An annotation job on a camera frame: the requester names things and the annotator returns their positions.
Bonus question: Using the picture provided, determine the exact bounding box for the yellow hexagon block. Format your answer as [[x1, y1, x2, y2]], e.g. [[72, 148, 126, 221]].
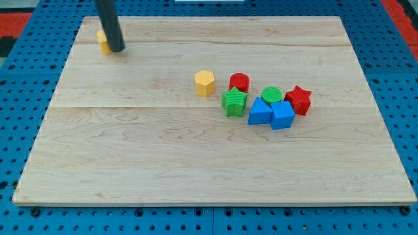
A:
[[195, 70, 215, 97]]

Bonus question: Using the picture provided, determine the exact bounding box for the yellow heart block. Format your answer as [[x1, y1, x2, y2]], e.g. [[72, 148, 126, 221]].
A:
[[96, 30, 112, 55]]

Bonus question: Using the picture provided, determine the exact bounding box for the wooden board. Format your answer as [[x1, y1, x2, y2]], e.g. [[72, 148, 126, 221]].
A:
[[12, 16, 417, 207]]

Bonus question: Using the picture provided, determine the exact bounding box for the green star block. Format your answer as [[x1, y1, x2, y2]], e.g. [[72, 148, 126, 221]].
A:
[[221, 87, 248, 117]]

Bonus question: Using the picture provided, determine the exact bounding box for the red cylinder block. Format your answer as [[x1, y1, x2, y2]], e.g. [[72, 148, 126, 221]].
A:
[[229, 72, 250, 93]]

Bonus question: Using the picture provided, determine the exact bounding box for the blue triangle block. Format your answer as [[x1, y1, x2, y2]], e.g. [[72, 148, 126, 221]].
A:
[[248, 97, 272, 125]]

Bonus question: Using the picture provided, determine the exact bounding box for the green cylinder block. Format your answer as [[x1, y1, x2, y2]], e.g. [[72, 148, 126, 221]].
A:
[[261, 86, 283, 105]]

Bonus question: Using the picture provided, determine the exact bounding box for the blue cube block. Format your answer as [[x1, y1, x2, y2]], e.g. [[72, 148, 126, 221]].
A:
[[270, 101, 295, 130]]

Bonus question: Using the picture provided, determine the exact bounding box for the red star block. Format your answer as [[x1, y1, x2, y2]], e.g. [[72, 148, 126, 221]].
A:
[[284, 86, 312, 116]]

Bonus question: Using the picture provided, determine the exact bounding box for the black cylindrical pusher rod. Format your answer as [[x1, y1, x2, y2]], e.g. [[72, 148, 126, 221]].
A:
[[95, 0, 125, 53]]

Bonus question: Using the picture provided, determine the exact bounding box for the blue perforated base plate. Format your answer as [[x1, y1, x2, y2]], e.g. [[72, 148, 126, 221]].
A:
[[1, 0, 417, 234]]

